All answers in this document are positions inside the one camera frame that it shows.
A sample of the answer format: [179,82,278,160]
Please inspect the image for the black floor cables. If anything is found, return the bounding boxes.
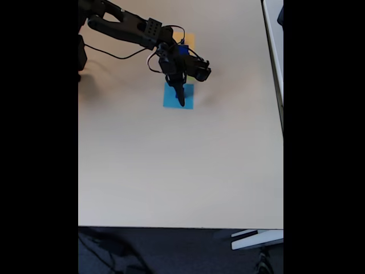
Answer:
[78,229,149,274]

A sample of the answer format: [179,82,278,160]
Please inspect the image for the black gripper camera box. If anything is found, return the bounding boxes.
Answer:
[185,54,212,83]

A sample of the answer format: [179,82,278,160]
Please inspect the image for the light blue paper square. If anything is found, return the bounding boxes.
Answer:
[162,82,195,110]

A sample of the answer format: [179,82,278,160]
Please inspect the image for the white neighbouring desk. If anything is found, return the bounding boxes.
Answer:
[261,0,284,138]

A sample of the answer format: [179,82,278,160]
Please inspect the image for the orange paper square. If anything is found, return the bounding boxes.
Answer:
[173,31,196,51]

